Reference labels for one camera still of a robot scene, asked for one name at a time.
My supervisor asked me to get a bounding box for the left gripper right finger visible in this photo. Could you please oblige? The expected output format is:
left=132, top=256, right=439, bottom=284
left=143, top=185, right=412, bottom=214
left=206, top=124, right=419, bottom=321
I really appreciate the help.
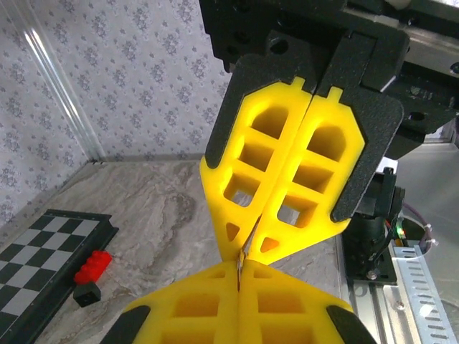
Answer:
left=239, top=259, right=377, bottom=344

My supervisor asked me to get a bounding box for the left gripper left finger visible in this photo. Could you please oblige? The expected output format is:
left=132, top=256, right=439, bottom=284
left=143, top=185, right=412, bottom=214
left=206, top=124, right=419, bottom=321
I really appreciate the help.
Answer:
left=103, top=259, right=241, bottom=344

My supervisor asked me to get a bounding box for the small black cube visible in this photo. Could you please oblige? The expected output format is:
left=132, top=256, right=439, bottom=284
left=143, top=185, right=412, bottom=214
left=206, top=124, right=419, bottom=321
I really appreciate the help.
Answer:
left=72, top=281, right=103, bottom=308

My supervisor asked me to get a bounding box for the red toy brick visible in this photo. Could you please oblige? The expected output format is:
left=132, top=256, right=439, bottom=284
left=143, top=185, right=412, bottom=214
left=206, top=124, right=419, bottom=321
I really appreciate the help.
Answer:
left=74, top=249, right=113, bottom=286

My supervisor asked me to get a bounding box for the black and grey chessboard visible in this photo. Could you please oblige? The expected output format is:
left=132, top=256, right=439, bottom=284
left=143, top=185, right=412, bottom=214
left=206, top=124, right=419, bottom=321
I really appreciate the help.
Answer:
left=0, top=209, right=119, bottom=344

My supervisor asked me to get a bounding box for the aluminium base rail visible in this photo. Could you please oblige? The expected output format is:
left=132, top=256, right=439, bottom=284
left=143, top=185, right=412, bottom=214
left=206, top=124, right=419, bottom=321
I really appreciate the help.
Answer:
left=336, top=236, right=399, bottom=344

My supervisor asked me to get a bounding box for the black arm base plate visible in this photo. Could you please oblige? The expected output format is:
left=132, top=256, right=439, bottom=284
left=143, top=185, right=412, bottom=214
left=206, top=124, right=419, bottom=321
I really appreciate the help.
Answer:
left=343, top=270, right=397, bottom=287

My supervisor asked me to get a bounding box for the grey slotted cable duct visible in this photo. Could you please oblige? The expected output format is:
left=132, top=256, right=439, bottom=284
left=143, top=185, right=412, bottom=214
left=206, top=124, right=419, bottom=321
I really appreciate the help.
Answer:
left=389, top=243, right=459, bottom=344

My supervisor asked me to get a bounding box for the aluminium frame post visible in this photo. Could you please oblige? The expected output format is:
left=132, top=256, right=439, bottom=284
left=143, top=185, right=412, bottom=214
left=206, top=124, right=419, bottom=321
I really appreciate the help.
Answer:
left=14, top=0, right=107, bottom=166

